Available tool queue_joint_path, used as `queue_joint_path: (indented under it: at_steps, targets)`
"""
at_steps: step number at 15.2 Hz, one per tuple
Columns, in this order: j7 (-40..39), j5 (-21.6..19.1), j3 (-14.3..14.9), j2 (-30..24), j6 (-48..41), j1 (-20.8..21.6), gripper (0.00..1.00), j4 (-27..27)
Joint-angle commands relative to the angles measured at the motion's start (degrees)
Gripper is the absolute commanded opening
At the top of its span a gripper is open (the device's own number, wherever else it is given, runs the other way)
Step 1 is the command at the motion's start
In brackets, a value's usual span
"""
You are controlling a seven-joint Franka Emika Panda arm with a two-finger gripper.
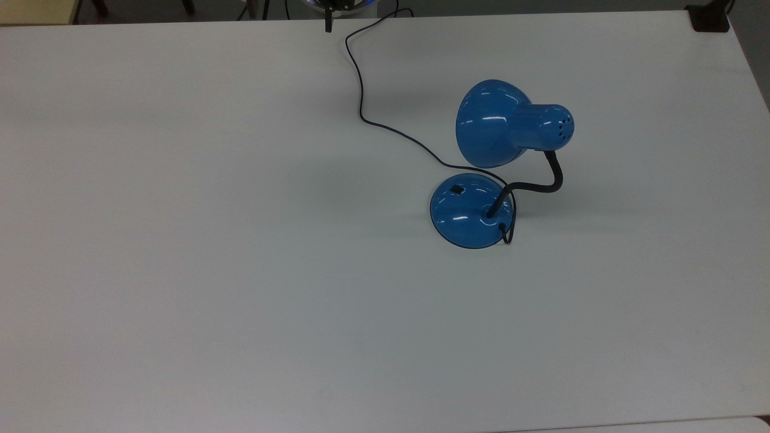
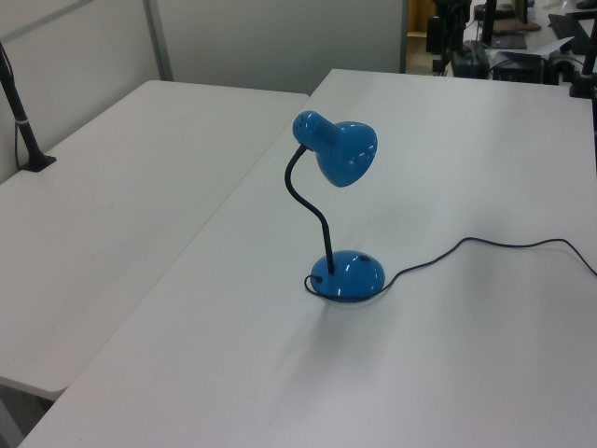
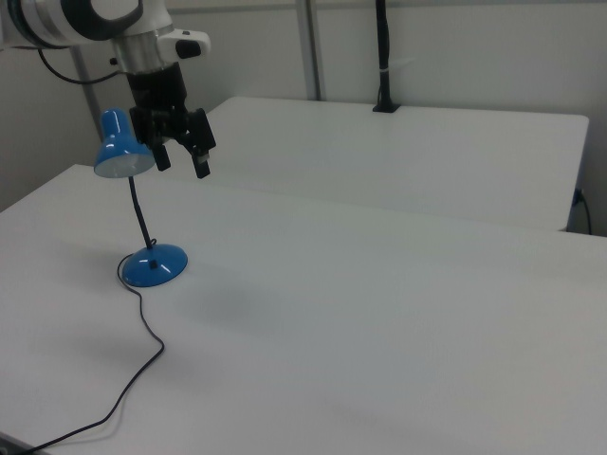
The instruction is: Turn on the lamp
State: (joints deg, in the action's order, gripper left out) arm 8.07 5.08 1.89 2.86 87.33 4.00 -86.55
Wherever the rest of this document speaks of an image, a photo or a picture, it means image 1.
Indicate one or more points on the black tripod legs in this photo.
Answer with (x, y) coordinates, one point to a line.
(266, 8)

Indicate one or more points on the light wooden table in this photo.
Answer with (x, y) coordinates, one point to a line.
(36, 11)

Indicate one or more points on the black chair leg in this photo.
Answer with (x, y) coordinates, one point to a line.
(100, 7)
(187, 6)

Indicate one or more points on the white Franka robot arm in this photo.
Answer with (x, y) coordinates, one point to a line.
(368, 3)

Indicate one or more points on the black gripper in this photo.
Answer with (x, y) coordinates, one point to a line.
(340, 5)

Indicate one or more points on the blue gooseneck desk lamp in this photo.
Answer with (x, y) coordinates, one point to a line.
(466, 210)

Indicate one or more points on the black clamp base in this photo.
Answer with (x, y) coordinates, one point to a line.
(710, 18)

